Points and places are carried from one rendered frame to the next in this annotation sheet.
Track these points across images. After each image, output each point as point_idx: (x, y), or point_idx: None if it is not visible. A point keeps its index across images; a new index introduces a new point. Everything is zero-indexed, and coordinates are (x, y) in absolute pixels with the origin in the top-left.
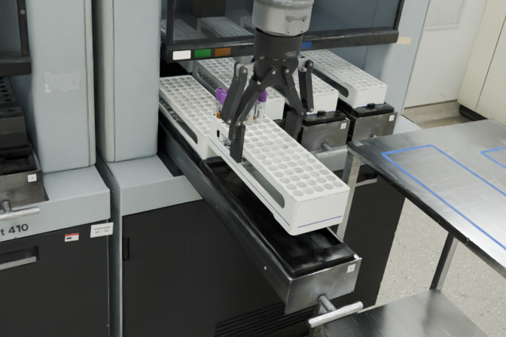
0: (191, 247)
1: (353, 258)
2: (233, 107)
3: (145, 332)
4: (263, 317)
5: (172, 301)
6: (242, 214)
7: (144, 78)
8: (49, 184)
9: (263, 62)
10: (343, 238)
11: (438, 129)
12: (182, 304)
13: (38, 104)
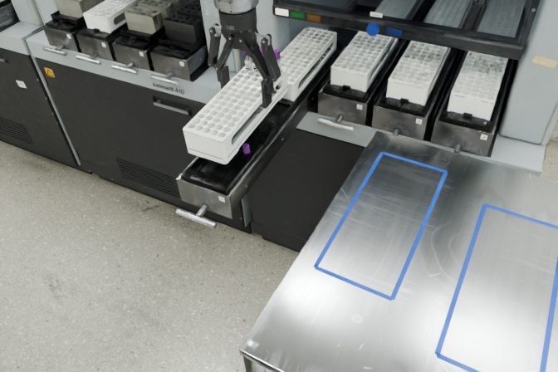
0: (284, 157)
1: (225, 193)
2: (209, 55)
3: (259, 198)
4: None
5: (275, 188)
6: None
7: (265, 22)
8: (206, 73)
9: (224, 29)
10: None
11: (490, 164)
12: (282, 195)
13: (203, 21)
